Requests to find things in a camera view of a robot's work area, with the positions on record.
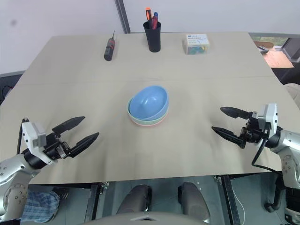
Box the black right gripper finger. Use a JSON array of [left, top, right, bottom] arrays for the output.
[[220, 106, 253, 120], [211, 126, 247, 149]]

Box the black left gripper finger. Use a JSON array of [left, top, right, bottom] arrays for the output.
[[69, 132, 100, 158], [52, 116, 86, 139]]

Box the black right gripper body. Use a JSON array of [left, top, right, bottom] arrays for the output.
[[239, 112, 270, 144]]

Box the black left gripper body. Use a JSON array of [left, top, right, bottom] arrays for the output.
[[43, 131, 72, 163]]

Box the pink bowl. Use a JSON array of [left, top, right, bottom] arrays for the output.
[[128, 111, 168, 128]]

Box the green bowl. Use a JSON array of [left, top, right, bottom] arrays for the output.
[[127, 97, 170, 125]]

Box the blue bowl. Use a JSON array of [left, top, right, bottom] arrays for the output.
[[128, 86, 170, 120]]

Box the beige cushion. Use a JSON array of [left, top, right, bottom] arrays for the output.
[[283, 82, 300, 106]]

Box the blue checked cloth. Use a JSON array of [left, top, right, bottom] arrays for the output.
[[20, 190, 60, 224]]

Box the brown cardboard box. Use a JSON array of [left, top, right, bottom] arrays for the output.
[[254, 40, 295, 69]]

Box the dark rounded shape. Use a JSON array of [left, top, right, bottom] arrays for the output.
[[177, 181, 211, 223], [116, 183, 153, 215]]

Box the clear box of coloured pins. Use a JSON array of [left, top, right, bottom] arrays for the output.
[[182, 33, 210, 56]]

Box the black box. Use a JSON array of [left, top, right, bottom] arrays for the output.
[[282, 37, 300, 63]]

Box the black screwdriver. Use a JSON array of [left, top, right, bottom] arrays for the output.
[[103, 30, 117, 62]]

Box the grey robot torso edge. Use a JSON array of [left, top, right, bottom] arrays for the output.
[[81, 210, 213, 225]]

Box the black pen cup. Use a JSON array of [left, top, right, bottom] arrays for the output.
[[143, 21, 162, 53]]

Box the red and blue screwdriver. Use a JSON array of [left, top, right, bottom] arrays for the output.
[[150, 12, 160, 30]]

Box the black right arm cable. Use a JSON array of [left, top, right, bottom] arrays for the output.
[[251, 136, 285, 173]]

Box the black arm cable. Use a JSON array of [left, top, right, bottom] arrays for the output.
[[16, 118, 30, 155], [251, 136, 285, 173]]

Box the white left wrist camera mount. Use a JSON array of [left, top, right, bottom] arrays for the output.
[[20, 120, 53, 166]]

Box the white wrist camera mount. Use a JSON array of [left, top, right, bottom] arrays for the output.
[[20, 120, 53, 166], [257, 102, 279, 142]]

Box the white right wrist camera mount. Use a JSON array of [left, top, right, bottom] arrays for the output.
[[257, 102, 279, 142]]

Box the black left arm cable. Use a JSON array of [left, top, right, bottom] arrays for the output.
[[16, 118, 30, 155]]

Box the black table frame leg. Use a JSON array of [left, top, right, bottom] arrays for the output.
[[213, 174, 241, 225], [83, 182, 110, 223]]

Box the thick black hose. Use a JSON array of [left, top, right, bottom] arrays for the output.
[[264, 172, 286, 213]]

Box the thin white cord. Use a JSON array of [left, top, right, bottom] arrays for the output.
[[230, 184, 247, 225]]

